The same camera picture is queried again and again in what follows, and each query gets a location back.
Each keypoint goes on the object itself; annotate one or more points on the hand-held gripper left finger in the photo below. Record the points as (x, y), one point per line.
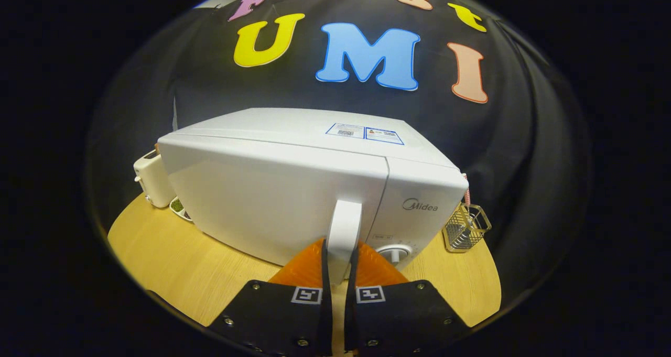
(326, 315)

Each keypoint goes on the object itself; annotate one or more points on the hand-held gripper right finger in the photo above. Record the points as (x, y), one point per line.
(350, 315)

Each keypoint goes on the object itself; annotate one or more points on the white microwave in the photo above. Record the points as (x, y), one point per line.
(272, 189)

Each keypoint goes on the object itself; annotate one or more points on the pink striped straw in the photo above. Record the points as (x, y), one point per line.
(466, 195)

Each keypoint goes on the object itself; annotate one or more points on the white snack dish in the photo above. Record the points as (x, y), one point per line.
(178, 206)

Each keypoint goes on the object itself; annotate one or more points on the white toaster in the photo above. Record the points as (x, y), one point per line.
(154, 181)

